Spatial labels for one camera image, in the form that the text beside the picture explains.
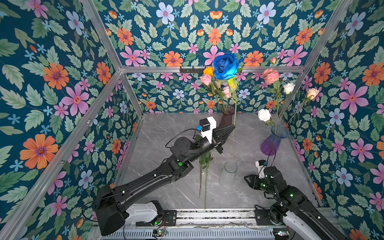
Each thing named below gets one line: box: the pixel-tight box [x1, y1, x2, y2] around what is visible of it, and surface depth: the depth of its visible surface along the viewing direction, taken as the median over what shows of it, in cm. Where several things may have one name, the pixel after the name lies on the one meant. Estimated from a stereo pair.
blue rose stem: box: [212, 53, 240, 157], surface depth 33 cm
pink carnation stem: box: [263, 57, 281, 115], surface depth 77 cm
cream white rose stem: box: [287, 88, 320, 125], surface depth 73 cm
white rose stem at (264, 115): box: [258, 109, 276, 126], surface depth 65 cm
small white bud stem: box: [279, 82, 296, 115], surface depth 76 cm
